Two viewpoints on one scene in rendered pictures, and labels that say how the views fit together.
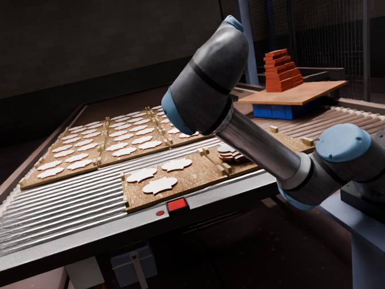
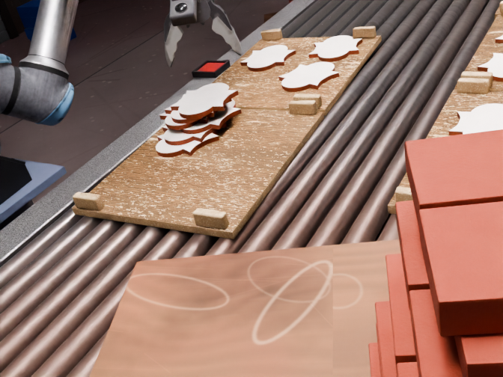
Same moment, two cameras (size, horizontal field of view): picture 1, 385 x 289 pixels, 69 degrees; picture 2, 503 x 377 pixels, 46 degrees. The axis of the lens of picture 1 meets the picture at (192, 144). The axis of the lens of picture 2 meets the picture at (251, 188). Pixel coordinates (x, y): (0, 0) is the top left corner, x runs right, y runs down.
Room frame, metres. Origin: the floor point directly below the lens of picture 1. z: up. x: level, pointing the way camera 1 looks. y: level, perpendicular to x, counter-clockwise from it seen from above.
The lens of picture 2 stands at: (2.03, -0.93, 1.49)
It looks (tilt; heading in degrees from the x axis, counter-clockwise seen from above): 32 degrees down; 137
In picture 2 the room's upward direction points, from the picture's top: 14 degrees counter-clockwise
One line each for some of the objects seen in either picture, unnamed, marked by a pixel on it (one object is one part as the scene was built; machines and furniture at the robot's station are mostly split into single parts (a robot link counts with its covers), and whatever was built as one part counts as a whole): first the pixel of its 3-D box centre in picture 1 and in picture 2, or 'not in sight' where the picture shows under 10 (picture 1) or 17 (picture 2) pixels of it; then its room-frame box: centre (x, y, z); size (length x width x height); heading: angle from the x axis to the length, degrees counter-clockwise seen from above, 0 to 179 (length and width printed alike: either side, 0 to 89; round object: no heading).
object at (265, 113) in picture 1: (285, 104); not in sight; (1.78, -0.65, 0.97); 0.31 x 0.31 x 0.10; 33
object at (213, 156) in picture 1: (254, 150); (204, 160); (1.22, -0.28, 0.93); 0.41 x 0.35 x 0.02; 103
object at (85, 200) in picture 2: (307, 141); (88, 201); (1.13, -0.50, 0.95); 0.06 x 0.02 x 0.03; 13
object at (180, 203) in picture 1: (177, 206); (211, 69); (0.89, 0.10, 0.92); 0.06 x 0.06 x 0.01; 10
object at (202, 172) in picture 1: (169, 177); (288, 71); (1.13, 0.13, 0.93); 0.41 x 0.35 x 0.02; 103
